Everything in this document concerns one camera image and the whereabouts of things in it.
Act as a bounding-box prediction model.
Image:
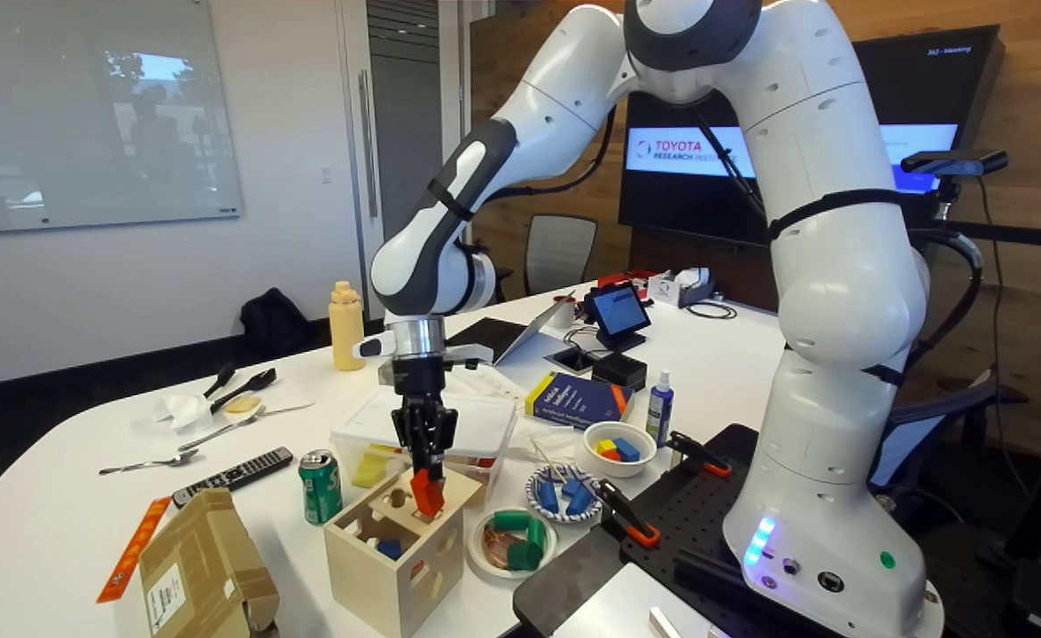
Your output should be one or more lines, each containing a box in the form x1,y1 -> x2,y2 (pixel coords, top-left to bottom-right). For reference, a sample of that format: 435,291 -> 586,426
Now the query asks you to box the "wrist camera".
377,345 -> 495,387

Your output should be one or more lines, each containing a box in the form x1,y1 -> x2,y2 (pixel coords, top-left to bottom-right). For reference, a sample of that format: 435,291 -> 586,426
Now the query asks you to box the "white bowl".
582,420 -> 658,479

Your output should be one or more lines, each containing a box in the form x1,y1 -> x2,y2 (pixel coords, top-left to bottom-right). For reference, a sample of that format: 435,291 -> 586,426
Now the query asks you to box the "whiteboard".
0,0 -> 245,237

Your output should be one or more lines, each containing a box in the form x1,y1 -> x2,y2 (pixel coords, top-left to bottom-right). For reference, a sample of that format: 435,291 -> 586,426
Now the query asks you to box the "small spray bottle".
645,370 -> 676,447

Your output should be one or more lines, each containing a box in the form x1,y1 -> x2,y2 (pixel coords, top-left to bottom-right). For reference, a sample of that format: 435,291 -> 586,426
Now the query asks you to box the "white crumpled tissue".
156,392 -> 214,433

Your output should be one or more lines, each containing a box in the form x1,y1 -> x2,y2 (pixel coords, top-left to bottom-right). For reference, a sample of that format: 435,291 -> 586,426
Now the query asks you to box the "black box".
590,351 -> 649,392

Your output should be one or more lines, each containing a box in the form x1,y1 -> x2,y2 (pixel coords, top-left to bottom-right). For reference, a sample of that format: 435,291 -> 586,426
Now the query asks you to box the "wall monitor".
618,24 -> 1005,248

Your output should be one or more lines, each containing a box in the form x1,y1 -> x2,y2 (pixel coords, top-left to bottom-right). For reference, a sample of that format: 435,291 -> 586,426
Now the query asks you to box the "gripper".
391,354 -> 460,486

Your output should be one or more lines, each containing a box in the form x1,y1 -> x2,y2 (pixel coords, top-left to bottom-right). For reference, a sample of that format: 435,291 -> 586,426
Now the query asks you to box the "door handle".
358,70 -> 380,219

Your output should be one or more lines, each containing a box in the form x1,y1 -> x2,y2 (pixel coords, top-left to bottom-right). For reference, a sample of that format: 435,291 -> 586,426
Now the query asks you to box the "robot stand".
512,423 -> 946,638

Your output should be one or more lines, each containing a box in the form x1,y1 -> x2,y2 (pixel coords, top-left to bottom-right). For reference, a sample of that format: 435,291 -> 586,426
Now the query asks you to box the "blue and yellow book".
524,371 -> 637,432

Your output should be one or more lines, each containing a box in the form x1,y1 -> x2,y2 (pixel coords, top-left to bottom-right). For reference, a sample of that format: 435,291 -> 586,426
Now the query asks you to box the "clear plastic lidded container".
330,386 -> 519,490

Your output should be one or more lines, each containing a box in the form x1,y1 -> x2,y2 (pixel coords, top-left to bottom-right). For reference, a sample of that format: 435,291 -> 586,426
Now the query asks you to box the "small tablet on stand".
583,281 -> 653,354

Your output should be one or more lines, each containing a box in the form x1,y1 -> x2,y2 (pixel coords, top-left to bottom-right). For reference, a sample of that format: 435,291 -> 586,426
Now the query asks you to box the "door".
338,0 -> 469,321

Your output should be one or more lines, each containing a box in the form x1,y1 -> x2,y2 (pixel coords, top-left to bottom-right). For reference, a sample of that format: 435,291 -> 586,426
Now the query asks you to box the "blue office chair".
869,367 -> 1031,498

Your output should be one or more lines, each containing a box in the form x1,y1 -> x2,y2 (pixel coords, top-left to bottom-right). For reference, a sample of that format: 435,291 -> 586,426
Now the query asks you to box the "black and orange clamp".
596,478 -> 664,549
665,430 -> 734,480

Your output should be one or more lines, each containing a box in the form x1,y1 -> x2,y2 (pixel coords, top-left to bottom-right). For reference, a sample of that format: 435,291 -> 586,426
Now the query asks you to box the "blue patterned plate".
524,463 -> 604,525

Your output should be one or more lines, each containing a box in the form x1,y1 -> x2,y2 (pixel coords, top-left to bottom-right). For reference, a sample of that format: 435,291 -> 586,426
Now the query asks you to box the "metal spoon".
98,447 -> 200,477

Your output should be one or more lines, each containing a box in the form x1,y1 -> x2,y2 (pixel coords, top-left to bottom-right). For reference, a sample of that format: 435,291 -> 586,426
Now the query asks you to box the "white paper plate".
467,506 -> 560,581

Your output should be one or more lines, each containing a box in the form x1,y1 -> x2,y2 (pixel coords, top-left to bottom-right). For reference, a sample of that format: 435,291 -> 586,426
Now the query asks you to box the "black remote control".
171,446 -> 295,510

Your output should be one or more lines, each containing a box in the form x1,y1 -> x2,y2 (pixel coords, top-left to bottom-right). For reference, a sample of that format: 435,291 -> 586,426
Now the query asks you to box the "yellow bottle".
328,280 -> 367,372

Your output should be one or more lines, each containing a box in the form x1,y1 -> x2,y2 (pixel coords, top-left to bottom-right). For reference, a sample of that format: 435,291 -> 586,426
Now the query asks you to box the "laptop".
444,292 -> 575,367

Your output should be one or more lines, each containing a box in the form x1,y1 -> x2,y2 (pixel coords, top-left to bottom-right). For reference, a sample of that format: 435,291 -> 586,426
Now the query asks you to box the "wooden shape sorter box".
323,466 -> 485,638

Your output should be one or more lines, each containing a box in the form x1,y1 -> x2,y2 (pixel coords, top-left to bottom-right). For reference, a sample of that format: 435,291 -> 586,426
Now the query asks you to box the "camera on mount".
900,148 -> 1041,251

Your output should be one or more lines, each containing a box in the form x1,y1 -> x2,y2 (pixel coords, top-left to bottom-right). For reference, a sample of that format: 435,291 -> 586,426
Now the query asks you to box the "orange block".
410,469 -> 447,518

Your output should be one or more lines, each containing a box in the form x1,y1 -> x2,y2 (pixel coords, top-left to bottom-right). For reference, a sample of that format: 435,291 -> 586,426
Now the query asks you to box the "cardboard box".
138,487 -> 281,638

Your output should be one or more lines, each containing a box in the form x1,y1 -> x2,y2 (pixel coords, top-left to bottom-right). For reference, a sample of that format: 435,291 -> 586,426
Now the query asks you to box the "green soda can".
298,448 -> 345,526

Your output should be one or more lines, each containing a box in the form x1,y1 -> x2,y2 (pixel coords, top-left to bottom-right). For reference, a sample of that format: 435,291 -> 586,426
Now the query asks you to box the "orange ruler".
96,495 -> 173,605

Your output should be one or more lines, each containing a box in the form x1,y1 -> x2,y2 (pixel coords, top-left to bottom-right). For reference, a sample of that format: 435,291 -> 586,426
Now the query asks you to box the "grey office chair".
524,214 -> 599,297

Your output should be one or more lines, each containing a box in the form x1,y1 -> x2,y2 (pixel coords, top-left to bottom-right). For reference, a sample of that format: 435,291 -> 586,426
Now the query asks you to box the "black spatula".
209,368 -> 278,414

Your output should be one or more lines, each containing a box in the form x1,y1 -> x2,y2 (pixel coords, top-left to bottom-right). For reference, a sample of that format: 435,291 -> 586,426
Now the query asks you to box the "black backpack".
238,287 -> 314,356

